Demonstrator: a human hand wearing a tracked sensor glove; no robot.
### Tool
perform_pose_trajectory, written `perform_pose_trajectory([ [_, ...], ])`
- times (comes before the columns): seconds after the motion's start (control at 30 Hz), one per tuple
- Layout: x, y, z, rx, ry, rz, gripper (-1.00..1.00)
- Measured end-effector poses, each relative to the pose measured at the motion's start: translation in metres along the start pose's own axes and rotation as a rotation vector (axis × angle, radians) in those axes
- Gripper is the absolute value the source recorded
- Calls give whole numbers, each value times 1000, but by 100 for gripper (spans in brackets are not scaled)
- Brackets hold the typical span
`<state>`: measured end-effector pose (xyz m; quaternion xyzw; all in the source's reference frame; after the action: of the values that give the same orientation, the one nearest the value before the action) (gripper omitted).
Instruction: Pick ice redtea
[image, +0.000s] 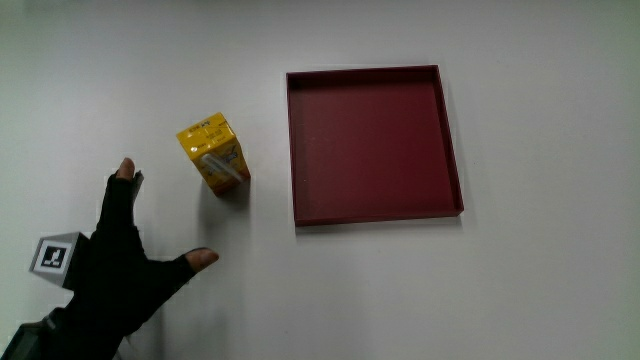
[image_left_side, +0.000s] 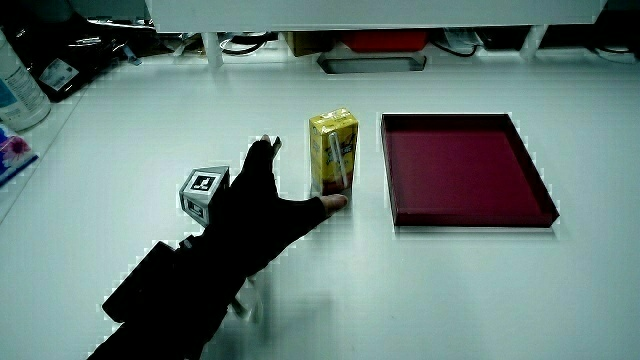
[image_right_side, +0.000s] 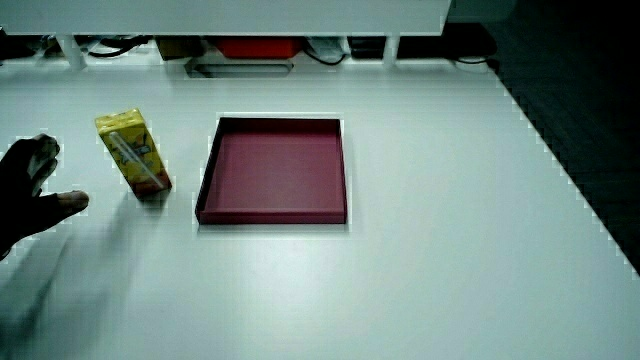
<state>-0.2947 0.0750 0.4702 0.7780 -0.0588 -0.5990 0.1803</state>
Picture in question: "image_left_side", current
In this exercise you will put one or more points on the person's left hand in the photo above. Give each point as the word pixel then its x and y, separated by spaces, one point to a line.
pixel 255 210

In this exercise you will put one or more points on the yellow ice redtea carton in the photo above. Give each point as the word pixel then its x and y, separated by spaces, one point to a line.
pixel 332 153

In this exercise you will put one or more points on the black box on forearm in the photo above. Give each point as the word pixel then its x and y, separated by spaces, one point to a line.
pixel 137 285

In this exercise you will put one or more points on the brown cardboard box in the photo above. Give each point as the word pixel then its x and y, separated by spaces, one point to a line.
pixel 305 42

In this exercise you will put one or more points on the dark red square tray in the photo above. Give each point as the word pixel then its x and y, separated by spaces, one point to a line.
pixel 460 172

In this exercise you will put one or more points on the red box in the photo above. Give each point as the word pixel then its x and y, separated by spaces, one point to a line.
pixel 385 41

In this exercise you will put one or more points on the white raised shelf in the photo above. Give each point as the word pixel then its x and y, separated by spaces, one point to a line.
pixel 370 15

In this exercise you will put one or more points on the black bag with white label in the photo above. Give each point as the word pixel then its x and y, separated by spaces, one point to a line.
pixel 70 65

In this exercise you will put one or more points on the floral tissue packet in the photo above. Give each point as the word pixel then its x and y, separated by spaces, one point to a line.
pixel 12 152

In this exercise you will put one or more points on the white plastic bottle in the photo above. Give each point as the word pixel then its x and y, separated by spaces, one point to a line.
pixel 17 90

